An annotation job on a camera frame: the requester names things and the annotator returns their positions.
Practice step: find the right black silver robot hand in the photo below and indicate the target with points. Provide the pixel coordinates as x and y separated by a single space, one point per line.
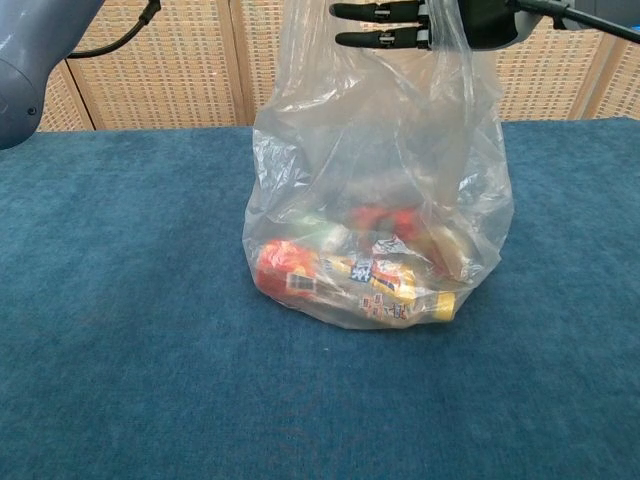
490 25

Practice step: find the clear plastic shopping bag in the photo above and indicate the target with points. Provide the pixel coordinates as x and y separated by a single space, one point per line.
380 150

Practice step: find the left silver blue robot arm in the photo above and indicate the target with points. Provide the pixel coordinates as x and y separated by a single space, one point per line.
30 65

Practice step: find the red orange snack packet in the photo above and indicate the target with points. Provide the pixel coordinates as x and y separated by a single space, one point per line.
395 220

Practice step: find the yellow capped printed bottle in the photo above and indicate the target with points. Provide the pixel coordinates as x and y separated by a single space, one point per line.
442 306

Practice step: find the red yellow snack packet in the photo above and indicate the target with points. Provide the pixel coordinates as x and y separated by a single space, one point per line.
300 272

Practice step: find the woven rattan folding screen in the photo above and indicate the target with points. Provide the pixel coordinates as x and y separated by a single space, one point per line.
165 75

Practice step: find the teal blue table cloth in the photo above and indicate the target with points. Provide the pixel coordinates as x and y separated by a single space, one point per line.
125 325

